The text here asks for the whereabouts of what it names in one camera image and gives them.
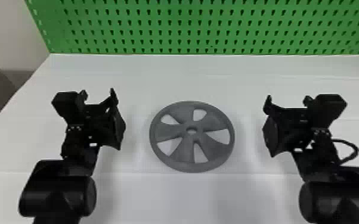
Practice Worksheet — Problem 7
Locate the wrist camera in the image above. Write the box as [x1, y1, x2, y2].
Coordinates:
[51, 91, 85, 127]
[308, 93, 348, 130]

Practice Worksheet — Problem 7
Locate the black cable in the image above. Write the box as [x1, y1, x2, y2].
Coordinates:
[332, 138, 359, 165]

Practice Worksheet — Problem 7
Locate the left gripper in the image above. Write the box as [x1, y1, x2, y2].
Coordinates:
[78, 88, 126, 151]

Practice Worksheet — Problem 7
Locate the grey wheel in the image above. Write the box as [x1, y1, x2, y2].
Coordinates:
[148, 100, 236, 174]

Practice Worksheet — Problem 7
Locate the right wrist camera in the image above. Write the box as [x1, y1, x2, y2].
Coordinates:
[308, 93, 348, 130]

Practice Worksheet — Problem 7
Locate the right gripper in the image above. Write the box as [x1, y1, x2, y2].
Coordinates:
[262, 94, 314, 158]

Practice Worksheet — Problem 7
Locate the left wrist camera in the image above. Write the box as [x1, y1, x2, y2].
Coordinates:
[51, 91, 85, 127]

